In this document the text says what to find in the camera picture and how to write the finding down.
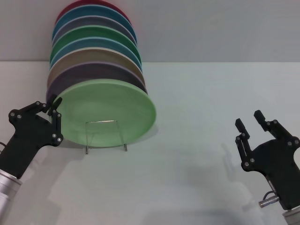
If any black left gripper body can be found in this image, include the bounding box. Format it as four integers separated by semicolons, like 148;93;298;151
0;109;65;180

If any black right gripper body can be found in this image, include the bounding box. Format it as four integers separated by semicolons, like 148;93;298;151
242;137;300;211

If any light green plate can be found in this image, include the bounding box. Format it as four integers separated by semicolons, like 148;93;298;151
52;78;157;149

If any purple plate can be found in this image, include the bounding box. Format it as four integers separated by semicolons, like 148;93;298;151
45;61;149;104

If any beige plate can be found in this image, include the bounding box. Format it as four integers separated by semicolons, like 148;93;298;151
46;46;146;88

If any blue plate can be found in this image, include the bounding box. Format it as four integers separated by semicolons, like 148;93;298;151
49;37;143;71

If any dark green plate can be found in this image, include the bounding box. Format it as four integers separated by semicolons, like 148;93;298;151
50;24;143;65

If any red plate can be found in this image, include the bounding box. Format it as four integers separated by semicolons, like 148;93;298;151
54;0;137;36

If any grey lavender plate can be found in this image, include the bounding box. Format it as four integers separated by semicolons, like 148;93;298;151
51;15;138;46

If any teal plate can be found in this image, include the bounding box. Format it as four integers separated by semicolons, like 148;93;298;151
52;5;137;45

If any right gripper cable connector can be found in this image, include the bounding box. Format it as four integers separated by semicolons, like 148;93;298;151
258;190;281;209

